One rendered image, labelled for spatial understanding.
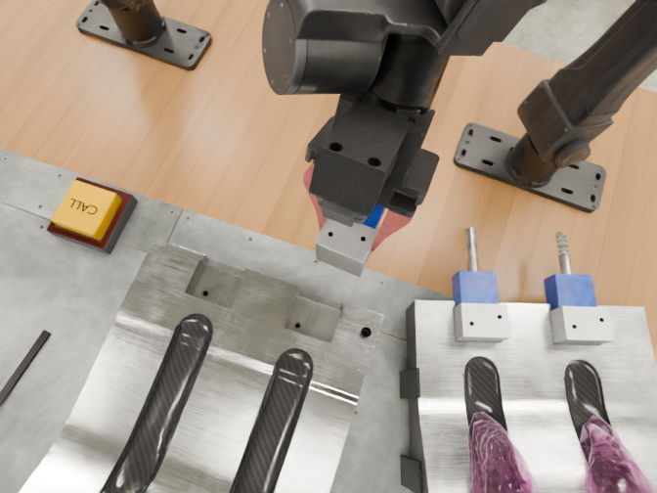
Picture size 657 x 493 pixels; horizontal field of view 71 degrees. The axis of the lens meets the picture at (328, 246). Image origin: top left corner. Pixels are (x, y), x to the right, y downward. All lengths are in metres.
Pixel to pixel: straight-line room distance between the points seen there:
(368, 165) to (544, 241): 0.42
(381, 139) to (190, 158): 0.41
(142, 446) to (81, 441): 0.06
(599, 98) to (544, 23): 1.58
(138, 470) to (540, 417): 0.40
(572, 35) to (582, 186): 1.44
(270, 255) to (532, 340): 0.32
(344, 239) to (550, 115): 0.27
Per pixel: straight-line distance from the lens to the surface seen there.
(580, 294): 0.58
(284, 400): 0.48
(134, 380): 0.51
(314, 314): 0.51
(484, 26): 0.29
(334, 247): 0.43
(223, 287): 0.52
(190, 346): 0.50
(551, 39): 2.07
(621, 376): 0.60
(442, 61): 0.34
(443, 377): 0.52
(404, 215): 0.37
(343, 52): 0.30
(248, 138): 0.67
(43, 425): 0.64
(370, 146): 0.29
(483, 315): 0.51
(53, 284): 0.67
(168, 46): 0.78
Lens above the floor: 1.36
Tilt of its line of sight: 71 degrees down
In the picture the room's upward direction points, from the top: 3 degrees clockwise
